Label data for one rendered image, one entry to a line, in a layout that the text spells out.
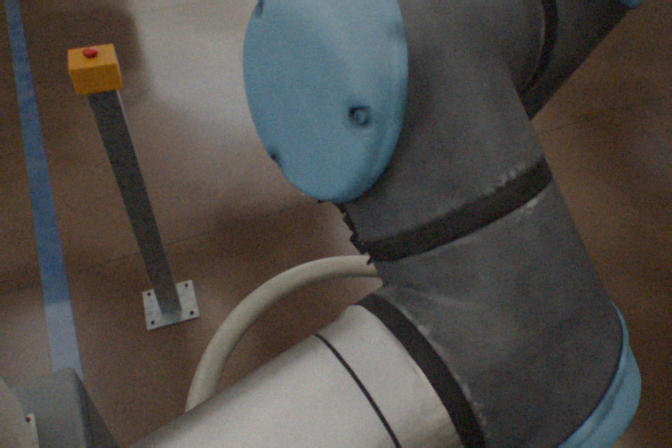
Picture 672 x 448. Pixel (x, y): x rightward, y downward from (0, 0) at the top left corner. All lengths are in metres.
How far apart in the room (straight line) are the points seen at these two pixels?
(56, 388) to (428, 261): 1.09
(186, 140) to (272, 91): 3.04
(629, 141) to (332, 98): 3.35
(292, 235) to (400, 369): 2.41
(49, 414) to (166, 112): 2.52
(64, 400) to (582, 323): 1.09
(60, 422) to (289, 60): 1.06
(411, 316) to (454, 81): 0.09
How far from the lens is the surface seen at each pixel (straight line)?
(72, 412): 1.23
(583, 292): 0.26
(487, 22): 0.26
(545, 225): 0.25
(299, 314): 2.33
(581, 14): 0.32
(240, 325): 0.74
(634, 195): 3.17
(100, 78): 1.74
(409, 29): 0.22
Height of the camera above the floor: 1.84
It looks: 44 degrees down
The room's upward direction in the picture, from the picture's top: straight up
